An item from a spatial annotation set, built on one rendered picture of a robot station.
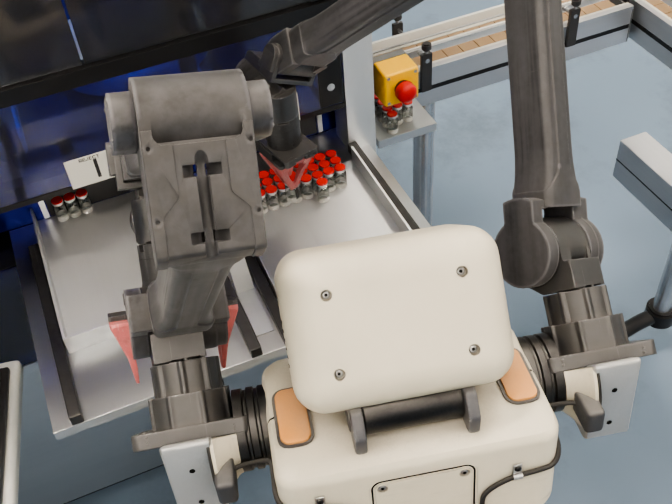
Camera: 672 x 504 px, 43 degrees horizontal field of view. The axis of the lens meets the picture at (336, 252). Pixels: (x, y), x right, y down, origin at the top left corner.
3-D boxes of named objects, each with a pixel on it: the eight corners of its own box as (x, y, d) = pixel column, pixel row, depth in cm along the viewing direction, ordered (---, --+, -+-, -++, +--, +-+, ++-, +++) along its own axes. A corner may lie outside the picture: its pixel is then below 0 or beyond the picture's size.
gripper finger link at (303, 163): (293, 165, 149) (288, 123, 142) (317, 186, 145) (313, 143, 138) (261, 182, 147) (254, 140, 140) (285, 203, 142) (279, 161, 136)
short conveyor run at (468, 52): (357, 132, 176) (354, 67, 165) (329, 93, 187) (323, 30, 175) (631, 45, 192) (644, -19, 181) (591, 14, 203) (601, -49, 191)
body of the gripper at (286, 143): (284, 126, 144) (279, 90, 139) (319, 155, 138) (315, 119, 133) (252, 142, 141) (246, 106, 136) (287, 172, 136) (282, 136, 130)
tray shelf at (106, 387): (12, 238, 158) (8, 231, 156) (353, 130, 174) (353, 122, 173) (57, 440, 126) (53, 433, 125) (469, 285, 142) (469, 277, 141)
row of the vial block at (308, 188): (255, 209, 156) (251, 190, 152) (344, 180, 160) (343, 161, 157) (259, 216, 154) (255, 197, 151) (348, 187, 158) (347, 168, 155)
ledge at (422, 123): (350, 112, 178) (350, 104, 177) (405, 94, 181) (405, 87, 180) (379, 149, 169) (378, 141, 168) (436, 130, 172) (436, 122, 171)
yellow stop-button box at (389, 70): (369, 89, 167) (368, 57, 162) (402, 79, 168) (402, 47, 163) (386, 109, 162) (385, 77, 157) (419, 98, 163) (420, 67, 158)
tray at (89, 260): (35, 222, 157) (29, 208, 155) (169, 180, 163) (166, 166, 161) (69, 353, 135) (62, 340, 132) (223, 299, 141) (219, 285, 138)
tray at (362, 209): (226, 200, 158) (223, 186, 156) (353, 160, 164) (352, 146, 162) (289, 327, 136) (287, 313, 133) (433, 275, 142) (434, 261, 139)
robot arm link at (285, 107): (269, 98, 127) (301, 84, 129) (247, 76, 132) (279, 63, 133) (274, 133, 132) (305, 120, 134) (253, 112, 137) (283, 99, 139)
